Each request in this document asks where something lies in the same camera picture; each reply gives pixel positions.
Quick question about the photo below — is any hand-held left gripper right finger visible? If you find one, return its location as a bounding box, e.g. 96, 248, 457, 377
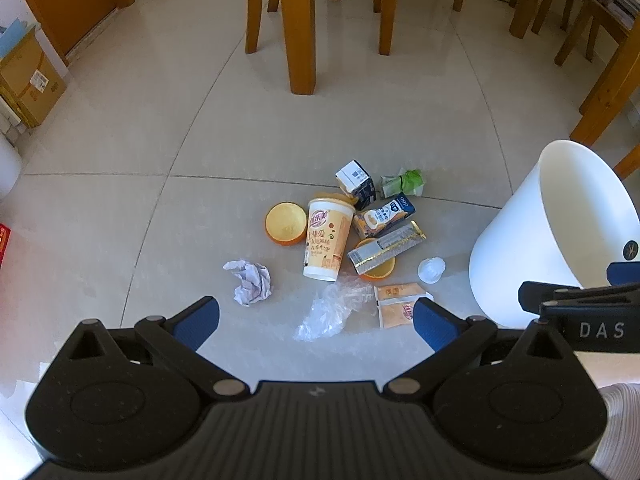
382, 296, 573, 401

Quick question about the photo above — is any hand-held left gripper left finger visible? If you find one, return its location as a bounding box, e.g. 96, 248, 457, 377
67, 296, 251, 402

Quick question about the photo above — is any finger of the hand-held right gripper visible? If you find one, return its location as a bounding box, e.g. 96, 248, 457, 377
606, 261, 640, 289
518, 281, 640, 311

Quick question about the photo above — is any white plastic trash bin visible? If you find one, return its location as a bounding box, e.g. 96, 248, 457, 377
468, 140, 640, 329

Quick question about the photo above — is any white paper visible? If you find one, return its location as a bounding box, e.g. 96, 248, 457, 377
222, 259, 275, 307

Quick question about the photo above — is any orange plastic lid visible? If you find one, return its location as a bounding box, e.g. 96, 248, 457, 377
357, 255, 396, 281
265, 201, 307, 247

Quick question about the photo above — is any silver and gold box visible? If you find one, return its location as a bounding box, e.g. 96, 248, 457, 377
347, 221, 426, 275

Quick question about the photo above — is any clear plastic wrap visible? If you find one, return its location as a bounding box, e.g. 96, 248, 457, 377
294, 281, 377, 343

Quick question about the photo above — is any blue and white milk carton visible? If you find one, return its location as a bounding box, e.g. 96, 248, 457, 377
352, 192, 417, 239

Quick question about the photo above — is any green tissue packet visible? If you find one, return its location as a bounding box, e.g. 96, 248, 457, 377
381, 168, 426, 199

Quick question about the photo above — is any black and white carton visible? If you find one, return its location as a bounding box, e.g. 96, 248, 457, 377
335, 160, 377, 211

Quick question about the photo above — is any person's light striped clothing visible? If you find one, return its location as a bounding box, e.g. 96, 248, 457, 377
594, 382, 640, 480

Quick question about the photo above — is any white round container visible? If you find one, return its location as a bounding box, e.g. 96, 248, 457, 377
0, 132, 24, 199

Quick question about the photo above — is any cardboard box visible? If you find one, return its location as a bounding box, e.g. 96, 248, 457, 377
0, 25, 69, 129

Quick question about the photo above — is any blue paper sheet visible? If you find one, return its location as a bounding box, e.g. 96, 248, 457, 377
0, 16, 42, 59

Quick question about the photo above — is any wooden door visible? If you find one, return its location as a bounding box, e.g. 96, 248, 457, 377
10, 0, 136, 69

